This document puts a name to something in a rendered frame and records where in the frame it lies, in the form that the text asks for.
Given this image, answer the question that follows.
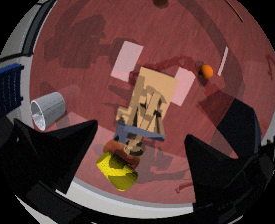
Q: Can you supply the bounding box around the yellow perforated cylinder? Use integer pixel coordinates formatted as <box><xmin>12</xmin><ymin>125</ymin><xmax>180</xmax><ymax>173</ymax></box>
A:
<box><xmin>96</xmin><ymin>151</ymin><xmax>138</xmax><ymax>190</ymax></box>

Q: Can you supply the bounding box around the white cup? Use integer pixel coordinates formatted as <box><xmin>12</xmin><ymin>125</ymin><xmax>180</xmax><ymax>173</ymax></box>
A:
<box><xmin>31</xmin><ymin>92</ymin><xmax>66</xmax><ymax>131</ymax></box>

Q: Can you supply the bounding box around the orange ball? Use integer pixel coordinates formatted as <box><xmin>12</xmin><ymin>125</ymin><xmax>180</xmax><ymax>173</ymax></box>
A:
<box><xmin>200</xmin><ymin>64</ymin><xmax>213</xmax><ymax>79</ymax></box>

